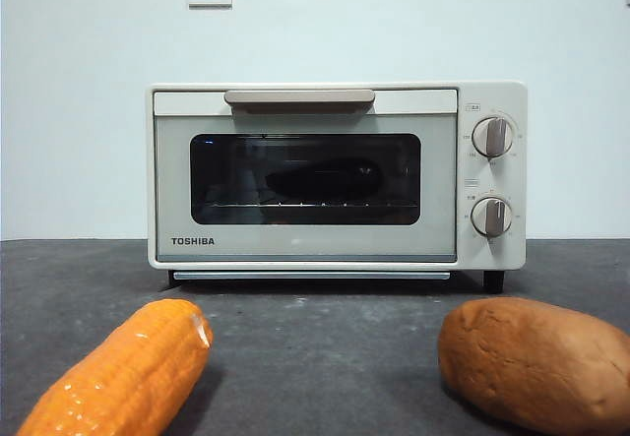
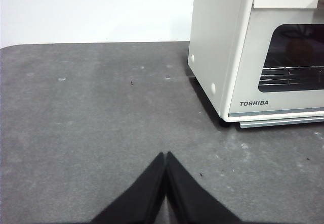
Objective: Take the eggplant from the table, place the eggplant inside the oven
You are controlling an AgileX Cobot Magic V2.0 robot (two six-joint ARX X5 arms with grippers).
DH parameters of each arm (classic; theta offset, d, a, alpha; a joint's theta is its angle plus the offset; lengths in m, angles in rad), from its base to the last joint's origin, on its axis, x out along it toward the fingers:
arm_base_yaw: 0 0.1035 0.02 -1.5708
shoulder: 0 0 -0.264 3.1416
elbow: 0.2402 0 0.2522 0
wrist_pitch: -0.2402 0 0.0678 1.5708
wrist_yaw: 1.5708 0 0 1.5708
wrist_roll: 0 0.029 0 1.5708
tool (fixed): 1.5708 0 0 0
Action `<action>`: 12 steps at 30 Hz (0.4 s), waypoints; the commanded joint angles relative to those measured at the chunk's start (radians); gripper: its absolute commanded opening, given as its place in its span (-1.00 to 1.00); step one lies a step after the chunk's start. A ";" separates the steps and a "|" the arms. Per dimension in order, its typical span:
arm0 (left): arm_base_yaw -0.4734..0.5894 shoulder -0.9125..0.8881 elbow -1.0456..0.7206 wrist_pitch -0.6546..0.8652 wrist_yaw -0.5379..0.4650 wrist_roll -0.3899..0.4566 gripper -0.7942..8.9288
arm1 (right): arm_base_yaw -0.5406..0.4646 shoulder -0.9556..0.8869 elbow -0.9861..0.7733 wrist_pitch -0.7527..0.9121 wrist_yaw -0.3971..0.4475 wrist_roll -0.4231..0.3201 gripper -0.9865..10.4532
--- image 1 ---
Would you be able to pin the purple eggplant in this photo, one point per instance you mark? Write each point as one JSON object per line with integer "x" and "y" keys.
{"x": 322, "y": 178}

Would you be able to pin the grey glass oven door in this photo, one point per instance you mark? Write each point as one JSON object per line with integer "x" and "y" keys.
{"x": 305, "y": 244}

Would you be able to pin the black oven foot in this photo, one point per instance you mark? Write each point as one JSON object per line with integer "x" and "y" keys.
{"x": 493, "y": 281}

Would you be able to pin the cream Toshiba toaster oven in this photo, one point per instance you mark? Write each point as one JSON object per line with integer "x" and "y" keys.
{"x": 492, "y": 96}

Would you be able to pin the metal crumb tray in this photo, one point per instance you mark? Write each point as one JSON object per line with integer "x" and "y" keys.
{"x": 311, "y": 275}

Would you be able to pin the cream timer knob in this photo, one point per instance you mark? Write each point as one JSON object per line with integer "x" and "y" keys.
{"x": 491, "y": 216}

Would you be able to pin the cream temperature knob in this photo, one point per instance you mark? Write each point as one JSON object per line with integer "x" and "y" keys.
{"x": 491, "y": 137}

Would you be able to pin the orange corn cob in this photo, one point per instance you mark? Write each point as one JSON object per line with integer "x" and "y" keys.
{"x": 123, "y": 372}

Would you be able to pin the brown potato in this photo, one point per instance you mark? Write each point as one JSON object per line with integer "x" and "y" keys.
{"x": 531, "y": 357}

